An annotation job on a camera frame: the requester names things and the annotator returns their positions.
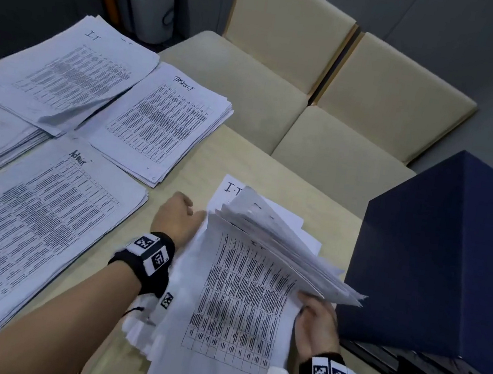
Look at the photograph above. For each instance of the person's right hand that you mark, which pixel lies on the person's right hand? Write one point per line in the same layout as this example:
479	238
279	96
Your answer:
318	329

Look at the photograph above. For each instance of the person's left hand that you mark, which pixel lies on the person's left hand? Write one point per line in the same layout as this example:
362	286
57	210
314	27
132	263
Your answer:
175	220

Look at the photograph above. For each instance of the person's left forearm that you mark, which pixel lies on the person's left forearm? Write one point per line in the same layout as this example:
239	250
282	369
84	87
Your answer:
53	326

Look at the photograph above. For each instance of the beige cushioned chair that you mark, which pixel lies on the beige cushioned chair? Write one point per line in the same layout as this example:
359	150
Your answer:
288	21
392	90

